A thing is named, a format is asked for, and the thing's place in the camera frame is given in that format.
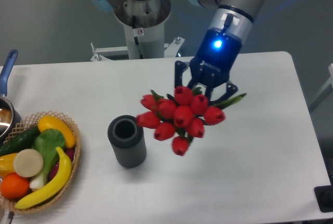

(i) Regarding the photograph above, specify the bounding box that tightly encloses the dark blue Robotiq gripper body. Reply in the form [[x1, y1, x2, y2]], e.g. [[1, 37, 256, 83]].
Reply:
[[188, 29, 242, 97]]

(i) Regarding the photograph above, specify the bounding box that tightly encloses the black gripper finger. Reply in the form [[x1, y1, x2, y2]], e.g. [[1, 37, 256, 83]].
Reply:
[[174, 60, 189, 88], [209, 80, 238, 106]]

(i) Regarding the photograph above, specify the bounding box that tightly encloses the red tulip bouquet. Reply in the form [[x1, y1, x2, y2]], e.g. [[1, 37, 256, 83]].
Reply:
[[136, 86, 246, 156]]

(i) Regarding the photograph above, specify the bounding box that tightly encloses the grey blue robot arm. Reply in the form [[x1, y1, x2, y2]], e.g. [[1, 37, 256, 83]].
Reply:
[[92, 0, 264, 108]]

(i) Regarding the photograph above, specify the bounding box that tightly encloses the dark grey ribbed vase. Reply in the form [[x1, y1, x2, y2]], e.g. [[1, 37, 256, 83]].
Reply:
[[107, 115, 147, 168]]

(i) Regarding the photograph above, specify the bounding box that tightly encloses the dark red vegetable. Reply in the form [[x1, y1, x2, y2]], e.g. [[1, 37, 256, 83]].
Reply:
[[49, 148, 75, 181]]

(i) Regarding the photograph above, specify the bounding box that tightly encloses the black device at table edge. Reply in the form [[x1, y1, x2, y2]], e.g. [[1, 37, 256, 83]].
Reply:
[[314, 185, 332, 213]]

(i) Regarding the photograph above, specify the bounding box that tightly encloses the green bok choy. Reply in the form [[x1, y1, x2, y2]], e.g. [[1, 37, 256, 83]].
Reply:
[[30, 128, 66, 191]]

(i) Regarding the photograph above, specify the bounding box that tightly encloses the woven wicker basket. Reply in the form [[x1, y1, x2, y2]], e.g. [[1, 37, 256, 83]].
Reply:
[[1, 111, 81, 214]]

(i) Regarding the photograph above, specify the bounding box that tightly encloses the yellow banana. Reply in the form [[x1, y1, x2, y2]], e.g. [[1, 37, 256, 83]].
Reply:
[[15, 147, 72, 209]]

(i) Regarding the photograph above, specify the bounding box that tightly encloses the green cucumber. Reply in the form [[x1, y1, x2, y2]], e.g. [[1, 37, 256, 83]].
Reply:
[[1, 126, 40, 156]]

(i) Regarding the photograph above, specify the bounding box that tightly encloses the beige round disc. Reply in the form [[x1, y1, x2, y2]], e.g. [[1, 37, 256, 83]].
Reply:
[[13, 149, 44, 178]]

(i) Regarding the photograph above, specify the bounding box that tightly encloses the yellow bell pepper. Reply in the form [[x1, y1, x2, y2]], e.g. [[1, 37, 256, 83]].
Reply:
[[0, 153, 17, 178]]

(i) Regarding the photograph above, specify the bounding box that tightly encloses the orange fruit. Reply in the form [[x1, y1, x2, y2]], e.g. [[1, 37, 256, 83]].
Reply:
[[1, 174, 30, 199]]

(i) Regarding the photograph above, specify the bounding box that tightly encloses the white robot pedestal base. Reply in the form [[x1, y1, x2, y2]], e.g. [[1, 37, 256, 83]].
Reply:
[[91, 0, 185, 61]]

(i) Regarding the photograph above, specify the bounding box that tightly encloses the white frame at right edge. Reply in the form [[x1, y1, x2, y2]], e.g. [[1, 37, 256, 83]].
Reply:
[[308, 63, 332, 114]]

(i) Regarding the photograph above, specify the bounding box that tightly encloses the blue handled saucepan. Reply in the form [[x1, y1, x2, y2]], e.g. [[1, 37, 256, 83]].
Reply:
[[1, 49, 21, 146]]

